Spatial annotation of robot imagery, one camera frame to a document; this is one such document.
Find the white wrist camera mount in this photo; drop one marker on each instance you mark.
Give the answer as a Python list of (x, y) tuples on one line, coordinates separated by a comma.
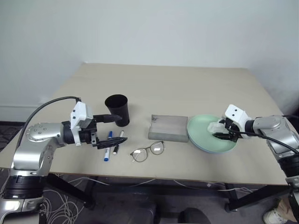
[(79, 112), (236, 112)]

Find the grey felt glasses case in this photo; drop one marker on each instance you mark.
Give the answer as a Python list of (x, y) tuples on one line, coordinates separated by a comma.
[(168, 130)]

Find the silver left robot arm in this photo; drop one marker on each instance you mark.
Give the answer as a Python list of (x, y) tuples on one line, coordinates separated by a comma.
[(37, 133)]

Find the white sneaker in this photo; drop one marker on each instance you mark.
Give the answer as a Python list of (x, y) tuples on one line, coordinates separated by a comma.
[(274, 215)]

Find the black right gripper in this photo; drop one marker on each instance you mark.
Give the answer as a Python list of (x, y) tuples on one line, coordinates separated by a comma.
[(233, 129)]

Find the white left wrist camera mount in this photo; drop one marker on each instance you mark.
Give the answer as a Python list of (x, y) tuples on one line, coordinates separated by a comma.
[(79, 112)]

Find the blue capped whiteboard marker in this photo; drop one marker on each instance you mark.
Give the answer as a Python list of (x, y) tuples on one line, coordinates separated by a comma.
[(106, 155)]

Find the thin round frame glasses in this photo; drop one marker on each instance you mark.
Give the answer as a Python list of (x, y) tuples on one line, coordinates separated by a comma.
[(157, 148)]

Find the pale blue plate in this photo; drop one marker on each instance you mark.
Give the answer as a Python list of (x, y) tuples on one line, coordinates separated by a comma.
[(199, 147)]

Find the pale green plate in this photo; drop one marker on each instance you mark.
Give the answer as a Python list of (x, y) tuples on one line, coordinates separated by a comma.
[(201, 133)]

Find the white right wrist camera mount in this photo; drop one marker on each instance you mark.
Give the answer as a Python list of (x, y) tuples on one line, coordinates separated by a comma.
[(236, 112)]

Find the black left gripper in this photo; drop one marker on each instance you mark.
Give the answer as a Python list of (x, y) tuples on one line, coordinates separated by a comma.
[(88, 135)]

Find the black capped whiteboard marker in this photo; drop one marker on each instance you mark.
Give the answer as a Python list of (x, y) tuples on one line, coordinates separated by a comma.
[(115, 151)]

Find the black plastic cup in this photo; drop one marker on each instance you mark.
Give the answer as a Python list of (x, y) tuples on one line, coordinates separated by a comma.
[(122, 109)]

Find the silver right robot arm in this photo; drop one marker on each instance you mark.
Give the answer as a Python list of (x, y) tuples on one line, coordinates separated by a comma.
[(271, 126)]

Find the black metal table frame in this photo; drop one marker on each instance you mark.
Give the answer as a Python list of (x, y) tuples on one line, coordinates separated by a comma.
[(70, 186)]

